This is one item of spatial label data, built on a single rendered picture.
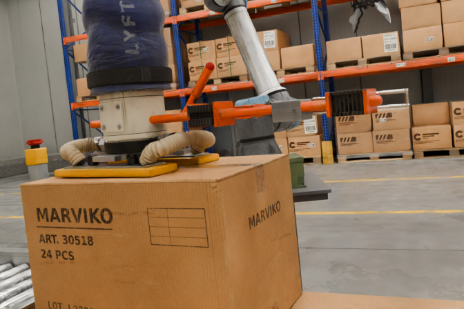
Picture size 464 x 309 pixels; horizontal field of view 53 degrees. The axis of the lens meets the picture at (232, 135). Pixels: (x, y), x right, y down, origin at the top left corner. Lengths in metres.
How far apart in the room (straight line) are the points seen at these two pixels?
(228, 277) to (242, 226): 0.12
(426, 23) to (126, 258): 7.49
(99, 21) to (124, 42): 0.09
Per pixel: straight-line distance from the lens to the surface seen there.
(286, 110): 1.01
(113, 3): 1.23
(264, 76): 2.13
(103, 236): 1.17
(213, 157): 1.29
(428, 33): 8.23
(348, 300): 1.36
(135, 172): 1.12
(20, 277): 1.98
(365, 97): 0.94
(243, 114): 1.06
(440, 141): 8.23
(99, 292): 1.23
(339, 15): 9.72
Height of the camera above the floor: 1.08
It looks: 3 degrees down
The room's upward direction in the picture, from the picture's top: 6 degrees counter-clockwise
